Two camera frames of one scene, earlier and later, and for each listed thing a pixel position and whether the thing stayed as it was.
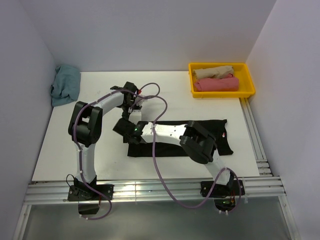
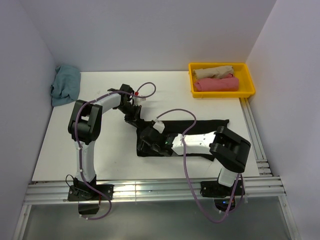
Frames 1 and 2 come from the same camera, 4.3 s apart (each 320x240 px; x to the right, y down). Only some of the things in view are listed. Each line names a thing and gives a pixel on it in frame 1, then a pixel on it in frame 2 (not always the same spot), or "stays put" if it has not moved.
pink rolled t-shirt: [228, 83] stays put
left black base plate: [81, 193] stays put
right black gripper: [126, 139] → [143, 146]
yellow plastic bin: [245, 88] stays put
